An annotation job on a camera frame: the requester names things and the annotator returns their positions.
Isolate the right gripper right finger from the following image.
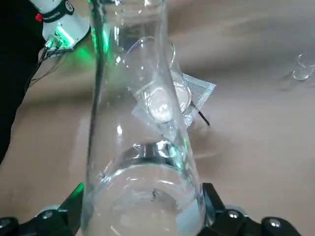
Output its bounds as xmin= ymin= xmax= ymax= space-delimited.
xmin=200 ymin=182 xmax=303 ymax=236

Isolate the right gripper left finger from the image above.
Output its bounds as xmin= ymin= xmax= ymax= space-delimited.
xmin=0 ymin=182 xmax=86 ymax=236

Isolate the glass conical flask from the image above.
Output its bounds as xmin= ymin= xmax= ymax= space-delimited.
xmin=81 ymin=0 xmax=208 ymax=236

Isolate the black tripod stand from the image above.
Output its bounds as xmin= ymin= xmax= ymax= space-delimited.
xmin=196 ymin=110 xmax=211 ymax=126

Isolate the large glass beaker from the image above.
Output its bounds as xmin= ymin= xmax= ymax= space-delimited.
xmin=122 ymin=36 xmax=193 ymax=124

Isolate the small glass beaker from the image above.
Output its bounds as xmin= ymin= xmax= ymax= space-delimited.
xmin=291 ymin=52 xmax=315 ymax=81

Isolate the black base cable bundle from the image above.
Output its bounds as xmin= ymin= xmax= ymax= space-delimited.
xmin=26 ymin=45 xmax=63 ymax=83

